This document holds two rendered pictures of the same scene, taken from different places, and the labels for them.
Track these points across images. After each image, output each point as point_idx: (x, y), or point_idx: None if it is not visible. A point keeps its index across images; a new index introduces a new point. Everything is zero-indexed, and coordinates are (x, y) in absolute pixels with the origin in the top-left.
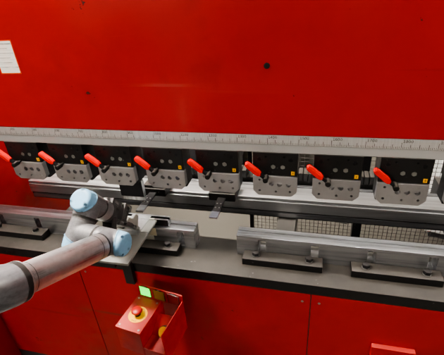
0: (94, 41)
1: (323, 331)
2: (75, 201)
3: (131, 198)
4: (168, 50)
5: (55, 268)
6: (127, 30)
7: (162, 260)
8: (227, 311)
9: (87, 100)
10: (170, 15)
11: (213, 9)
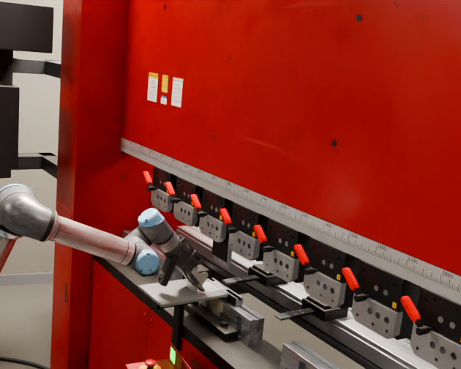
0: (228, 91)
1: None
2: (143, 216)
3: (218, 261)
4: (270, 110)
5: (75, 233)
6: (249, 86)
7: (207, 337)
8: None
9: (211, 143)
10: (277, 78)
11: (306, 80)
